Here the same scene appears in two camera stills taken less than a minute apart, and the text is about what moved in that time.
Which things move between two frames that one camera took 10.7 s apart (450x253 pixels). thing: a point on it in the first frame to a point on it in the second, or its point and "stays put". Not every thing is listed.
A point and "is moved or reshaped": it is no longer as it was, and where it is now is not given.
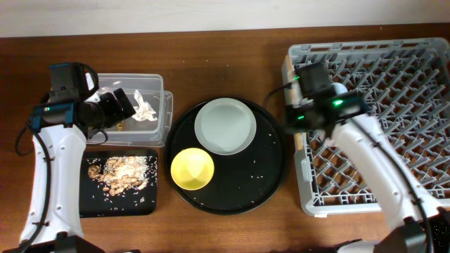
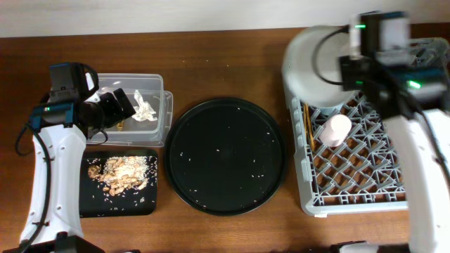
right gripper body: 297,119 to 356,76
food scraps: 119,173 stays put
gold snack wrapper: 120,126 stays put
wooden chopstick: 299,140 to 309,127
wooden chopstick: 288,85 is moved or reshaped
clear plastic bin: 153,106 stays put
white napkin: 143,111 stays put
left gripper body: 109,112 stays put
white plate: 225,126 to 311,65
